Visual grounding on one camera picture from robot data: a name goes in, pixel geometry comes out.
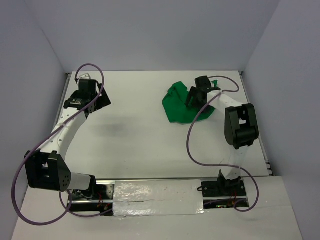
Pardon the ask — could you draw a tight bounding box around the green t-shirt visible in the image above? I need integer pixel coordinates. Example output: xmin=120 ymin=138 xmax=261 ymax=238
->
xmin=161 ymin=80 xmax=221 ymax=124

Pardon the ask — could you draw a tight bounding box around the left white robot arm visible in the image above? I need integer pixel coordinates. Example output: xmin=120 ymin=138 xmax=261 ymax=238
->
xmin=24 ymin=78 xmax=111 ymax=200

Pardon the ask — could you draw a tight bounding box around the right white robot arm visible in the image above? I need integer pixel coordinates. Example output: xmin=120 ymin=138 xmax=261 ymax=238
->
xmin=185 ymin=75 xmax=260 ymax=196

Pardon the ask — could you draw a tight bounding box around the silver tape covered panel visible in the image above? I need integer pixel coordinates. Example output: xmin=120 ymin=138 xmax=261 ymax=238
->
xmin=112 ymin=179 xmax=204 ymax=217

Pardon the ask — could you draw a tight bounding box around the aluminium table frame rail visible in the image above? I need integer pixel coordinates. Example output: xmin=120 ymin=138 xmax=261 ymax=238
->
xmin=238 ymin=70 xmax=274 ymax=177

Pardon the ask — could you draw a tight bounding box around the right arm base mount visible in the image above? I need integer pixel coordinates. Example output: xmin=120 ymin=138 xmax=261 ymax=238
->
xmin=197 ymin=170 xmax=249 ymax=209

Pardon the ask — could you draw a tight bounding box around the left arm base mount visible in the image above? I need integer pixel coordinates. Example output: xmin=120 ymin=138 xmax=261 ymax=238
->
xmin=70 ymin=180 xmax=115 ymax=216

